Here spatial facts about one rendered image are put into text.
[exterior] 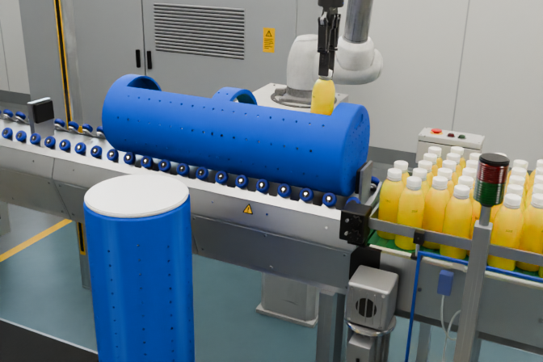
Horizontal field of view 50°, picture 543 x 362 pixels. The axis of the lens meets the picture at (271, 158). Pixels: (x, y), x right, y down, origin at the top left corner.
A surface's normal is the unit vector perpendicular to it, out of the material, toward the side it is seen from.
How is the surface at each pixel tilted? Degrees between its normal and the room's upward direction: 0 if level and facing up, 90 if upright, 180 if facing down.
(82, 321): 0
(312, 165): 96
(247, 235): 110
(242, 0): 90
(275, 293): 90
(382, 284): 0
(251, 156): 99
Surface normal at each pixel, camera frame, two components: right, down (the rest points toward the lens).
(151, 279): 0.38, 0.33
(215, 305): 0.02, -0.94
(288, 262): -0.41, 0.59
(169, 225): 0.70, 0.26
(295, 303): -0.41, 0.30
